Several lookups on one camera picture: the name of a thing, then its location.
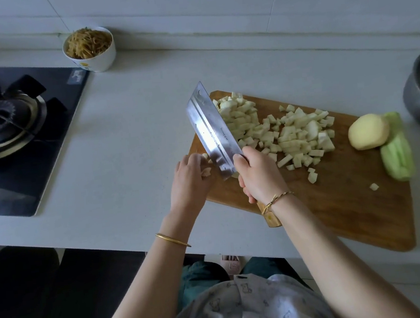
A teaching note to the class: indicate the person's right hand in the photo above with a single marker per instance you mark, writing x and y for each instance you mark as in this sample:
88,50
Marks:
262,176

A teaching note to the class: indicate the person's left hand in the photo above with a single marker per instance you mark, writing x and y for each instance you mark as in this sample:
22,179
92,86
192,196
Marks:
189,187

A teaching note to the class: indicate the pile of garlic cloves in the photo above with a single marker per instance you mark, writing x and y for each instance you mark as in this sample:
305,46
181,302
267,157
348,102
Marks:
207,170

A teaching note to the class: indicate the pile of white diced vegetable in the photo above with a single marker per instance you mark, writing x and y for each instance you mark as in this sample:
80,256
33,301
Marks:
296,135

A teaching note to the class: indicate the peeled yellow potato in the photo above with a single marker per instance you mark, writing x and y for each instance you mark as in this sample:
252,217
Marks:
369,131

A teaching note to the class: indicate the peeled green cucumber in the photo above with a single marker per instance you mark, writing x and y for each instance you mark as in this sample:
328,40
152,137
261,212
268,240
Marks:
398,155

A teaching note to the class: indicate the person's left forearm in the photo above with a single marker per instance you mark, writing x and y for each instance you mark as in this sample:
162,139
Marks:
141,293

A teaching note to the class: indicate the person's right forearm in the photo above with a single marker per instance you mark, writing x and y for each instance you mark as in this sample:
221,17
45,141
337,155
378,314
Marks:
346,266

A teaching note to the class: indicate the person's right foot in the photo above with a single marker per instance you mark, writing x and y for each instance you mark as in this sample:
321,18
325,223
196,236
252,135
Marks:
232,262

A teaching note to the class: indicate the gold bangle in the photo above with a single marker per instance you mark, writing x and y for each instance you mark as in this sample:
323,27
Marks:
172,239

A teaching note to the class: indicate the dark green trousers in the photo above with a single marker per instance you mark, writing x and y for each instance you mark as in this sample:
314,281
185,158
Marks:
195,277

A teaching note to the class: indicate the wooden cutting board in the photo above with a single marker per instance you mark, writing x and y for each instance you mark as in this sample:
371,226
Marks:
349,214

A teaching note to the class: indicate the white patterned garment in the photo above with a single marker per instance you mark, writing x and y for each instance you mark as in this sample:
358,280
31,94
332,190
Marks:
247,309

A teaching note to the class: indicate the black gas stove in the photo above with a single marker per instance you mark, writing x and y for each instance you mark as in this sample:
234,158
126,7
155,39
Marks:
26,171

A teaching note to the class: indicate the white bowl of noodles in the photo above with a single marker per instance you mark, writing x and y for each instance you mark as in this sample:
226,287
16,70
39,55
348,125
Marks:
88,49

